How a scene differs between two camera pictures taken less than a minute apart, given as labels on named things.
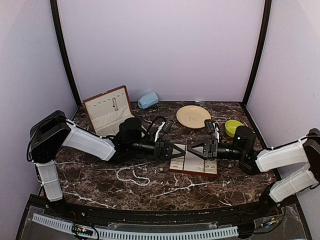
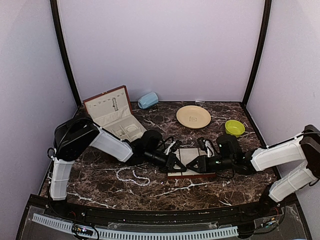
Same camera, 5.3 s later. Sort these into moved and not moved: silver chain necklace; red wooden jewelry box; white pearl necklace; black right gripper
Moved: black right gripper
Not moved: red wooden jewelry box; white pearl necklace; silver chain necklace
